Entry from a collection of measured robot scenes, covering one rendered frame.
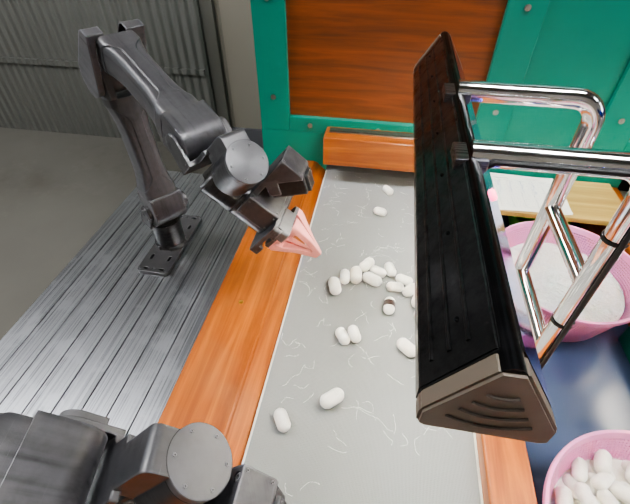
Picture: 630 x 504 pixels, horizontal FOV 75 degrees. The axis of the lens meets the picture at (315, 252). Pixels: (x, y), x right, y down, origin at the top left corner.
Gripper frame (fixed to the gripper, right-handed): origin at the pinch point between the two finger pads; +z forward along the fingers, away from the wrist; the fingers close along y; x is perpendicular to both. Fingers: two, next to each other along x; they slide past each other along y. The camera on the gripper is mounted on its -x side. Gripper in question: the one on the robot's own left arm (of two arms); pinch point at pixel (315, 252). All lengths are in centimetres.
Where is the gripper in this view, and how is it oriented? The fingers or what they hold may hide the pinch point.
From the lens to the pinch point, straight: 65.5
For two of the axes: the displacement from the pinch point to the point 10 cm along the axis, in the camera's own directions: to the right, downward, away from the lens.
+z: 7.5, 5.6, 3.4
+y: 1.7, -6.7, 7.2
